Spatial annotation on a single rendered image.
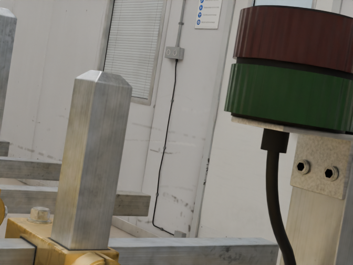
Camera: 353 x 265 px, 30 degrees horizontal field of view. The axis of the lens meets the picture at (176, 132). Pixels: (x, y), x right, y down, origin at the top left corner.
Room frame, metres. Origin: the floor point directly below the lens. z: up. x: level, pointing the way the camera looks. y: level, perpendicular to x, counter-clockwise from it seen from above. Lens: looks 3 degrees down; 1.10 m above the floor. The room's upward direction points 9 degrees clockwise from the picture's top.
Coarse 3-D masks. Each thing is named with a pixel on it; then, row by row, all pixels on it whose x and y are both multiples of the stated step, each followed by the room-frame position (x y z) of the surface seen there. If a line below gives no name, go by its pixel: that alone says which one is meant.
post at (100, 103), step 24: (96, 72) 0.52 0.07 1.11; (72, 96) 0.53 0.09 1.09; (96, 96) 0.51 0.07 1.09; (120, 96) 0.52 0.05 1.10; (72, 120) 0.53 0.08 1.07; (96, 120) 0.51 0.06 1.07; (120, 120) 0.53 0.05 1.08; (72, 144) 0.53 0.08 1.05; (96, 144) 0.51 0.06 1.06; (120, 144) 0.53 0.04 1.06; (72, 168) 0.52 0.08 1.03; (96, 168) 0.52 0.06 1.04; (72, 192) 0.52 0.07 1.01; (96, 192) 0.52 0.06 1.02; (72, 216) 0.51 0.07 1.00; (96, 216) 0.52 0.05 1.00; (72, 240) 0.51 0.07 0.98; (96, 240) 0.52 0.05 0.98
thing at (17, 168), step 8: (0, 160) 1.04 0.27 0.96; (8, 160) 1.05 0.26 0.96; (16, 160) 1.06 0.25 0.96; (24, 160) 1.07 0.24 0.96; (32, 160) 1.08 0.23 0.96; (40, 160) 1.10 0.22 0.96; (48, 160) 1.12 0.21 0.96; (0, 168) 1.04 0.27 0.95; (8, 168) 1.05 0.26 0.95; (16, 168) 1.06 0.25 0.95; (24, 168) 1.06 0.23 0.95; (32, 168) 1.07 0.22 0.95; (40, 168) 1.08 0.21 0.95; (48, 168) 1.09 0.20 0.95; (56, 168) 1.10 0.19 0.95; (0, 176) 1.04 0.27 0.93; (8, 176) 1.05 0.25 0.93; (16, 176) 1.06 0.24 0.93; (24, 176) 1.07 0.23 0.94; (32, 176) 1.07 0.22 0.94; (40, 176) 1.08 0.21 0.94; (48, 176) 1.09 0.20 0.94; (56, 176) 1.10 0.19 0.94
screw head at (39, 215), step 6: (36, 210) 0.59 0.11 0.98; (42, 210) 0.59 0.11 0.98; (48, 210) 0.59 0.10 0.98; (30, 216) 0.59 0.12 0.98; (36, 216) 0.58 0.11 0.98; (42, 216) 0.59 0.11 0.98; (48, 216) 0.59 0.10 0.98; (36, 222) 0.58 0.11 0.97; (42, 222) 0.58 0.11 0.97; (48, 222) 0.59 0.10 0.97
